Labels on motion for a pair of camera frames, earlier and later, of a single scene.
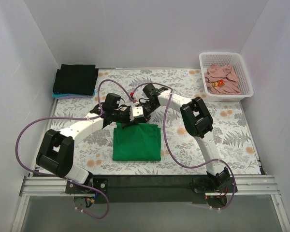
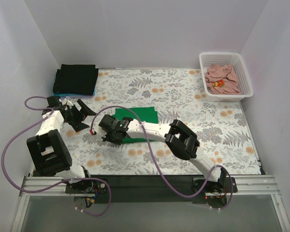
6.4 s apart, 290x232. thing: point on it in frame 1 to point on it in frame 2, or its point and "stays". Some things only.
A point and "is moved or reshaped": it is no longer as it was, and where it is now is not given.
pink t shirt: (221, 79) stays
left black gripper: (125, 119) to (77, 116)
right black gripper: (146, 111) to (108, 136)
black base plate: (146, 189) stays
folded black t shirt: (78, 79) stays
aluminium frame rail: (248, 185) stays
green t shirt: (139, 142) is moved or reshaped
